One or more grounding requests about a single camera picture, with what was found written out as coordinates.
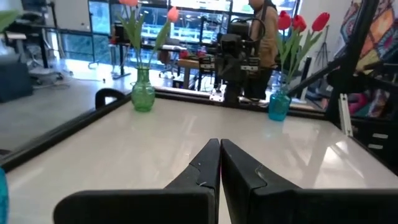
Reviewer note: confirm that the pink artificial tulip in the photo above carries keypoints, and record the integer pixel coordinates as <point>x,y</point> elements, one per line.
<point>129,2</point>
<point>135,34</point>
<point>173,14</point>

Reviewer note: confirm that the wooden desk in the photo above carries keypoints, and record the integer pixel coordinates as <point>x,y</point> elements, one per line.
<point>188,63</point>

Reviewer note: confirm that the dark grey cabinet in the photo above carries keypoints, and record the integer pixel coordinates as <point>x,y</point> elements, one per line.
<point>15,81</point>

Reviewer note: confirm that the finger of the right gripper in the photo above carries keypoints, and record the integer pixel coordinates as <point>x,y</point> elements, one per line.
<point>224,67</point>
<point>235,67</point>

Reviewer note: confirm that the black drawer cabinet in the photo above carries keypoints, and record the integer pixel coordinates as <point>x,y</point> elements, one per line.
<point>388,155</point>

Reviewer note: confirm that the green textured glass vase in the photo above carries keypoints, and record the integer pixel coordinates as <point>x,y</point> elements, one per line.
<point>143,96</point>

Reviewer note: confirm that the red artificial tulip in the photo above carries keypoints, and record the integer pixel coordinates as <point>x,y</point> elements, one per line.
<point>321,21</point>
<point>283,21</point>
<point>299,23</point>

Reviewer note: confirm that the grey office chair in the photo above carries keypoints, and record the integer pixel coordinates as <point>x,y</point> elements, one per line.
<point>43,73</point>

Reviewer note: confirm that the silver aluminium bracket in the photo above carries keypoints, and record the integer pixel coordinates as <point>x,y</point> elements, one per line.
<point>345,116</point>

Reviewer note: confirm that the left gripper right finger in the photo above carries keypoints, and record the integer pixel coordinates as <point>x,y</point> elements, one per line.
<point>280,205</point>

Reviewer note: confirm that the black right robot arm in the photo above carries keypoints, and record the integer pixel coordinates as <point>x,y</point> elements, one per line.
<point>231,43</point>

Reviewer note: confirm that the person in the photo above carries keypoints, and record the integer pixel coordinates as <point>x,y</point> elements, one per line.
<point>269,34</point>

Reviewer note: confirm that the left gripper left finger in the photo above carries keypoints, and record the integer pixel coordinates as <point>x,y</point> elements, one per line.
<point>174,205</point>

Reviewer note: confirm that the colourful patterned fabric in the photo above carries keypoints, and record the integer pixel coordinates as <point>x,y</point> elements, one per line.
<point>379,40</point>

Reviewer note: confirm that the black arched object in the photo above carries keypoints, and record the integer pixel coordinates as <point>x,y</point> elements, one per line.
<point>101,95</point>

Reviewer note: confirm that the blue textured glass vase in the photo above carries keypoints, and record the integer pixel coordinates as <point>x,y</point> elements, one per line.
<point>2,199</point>
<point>279,107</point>

